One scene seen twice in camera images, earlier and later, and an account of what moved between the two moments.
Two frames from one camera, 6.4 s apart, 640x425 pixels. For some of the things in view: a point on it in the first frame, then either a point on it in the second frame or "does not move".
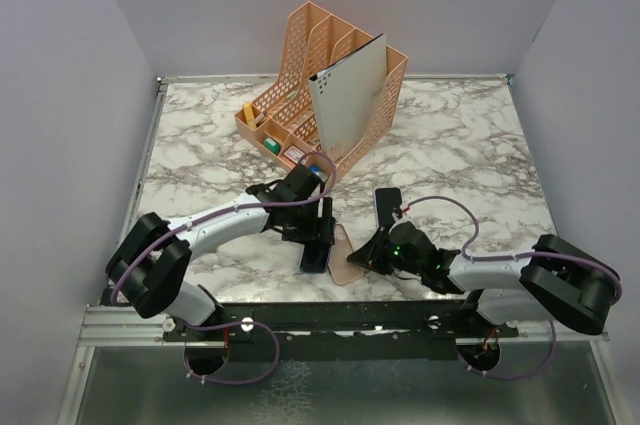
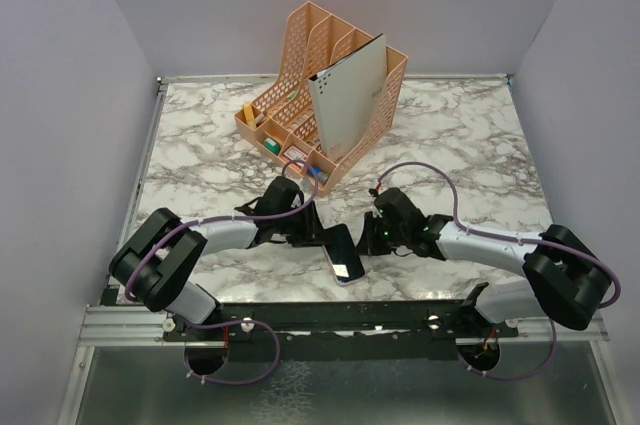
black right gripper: [370, 255] to [368, 244]
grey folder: [349, 93] does not move
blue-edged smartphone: [315, 258] to [342, 253]
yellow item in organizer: [249, 113] does not move
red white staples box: [294, 153] does not move
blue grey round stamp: [317, 171] does not move
